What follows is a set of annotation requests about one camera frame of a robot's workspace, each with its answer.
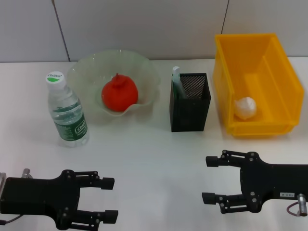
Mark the green white pen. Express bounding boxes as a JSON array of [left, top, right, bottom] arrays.
[[171, 65, 183, 100]]

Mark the yellow plastic bin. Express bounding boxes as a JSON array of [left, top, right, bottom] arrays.
[[213, 32, 305, 138]]

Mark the white paper ball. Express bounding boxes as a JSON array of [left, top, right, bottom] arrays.
[[234, 96, 257, 120]]

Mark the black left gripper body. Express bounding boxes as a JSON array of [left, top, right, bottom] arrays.
[[0, 169, 82, 231]]

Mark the clear green-label water bottle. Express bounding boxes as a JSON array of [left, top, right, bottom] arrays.
[[45, 70, 90, 148]]

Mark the black mesh pen holder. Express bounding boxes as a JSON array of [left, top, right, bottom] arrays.
[[169, 73, 212, 132]]

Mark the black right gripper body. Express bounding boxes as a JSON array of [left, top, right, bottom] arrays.
[[239, 151, 308, 214]]

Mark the green glass fruit plate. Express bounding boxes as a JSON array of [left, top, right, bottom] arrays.
[[66, 49, 161, 118]]

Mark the right arm cable with connector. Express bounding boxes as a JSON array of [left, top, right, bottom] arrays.
[[285, 193, 308, 217]]

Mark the orange fruit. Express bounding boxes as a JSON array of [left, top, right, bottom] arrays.
[[101, 73, 139, 112]]

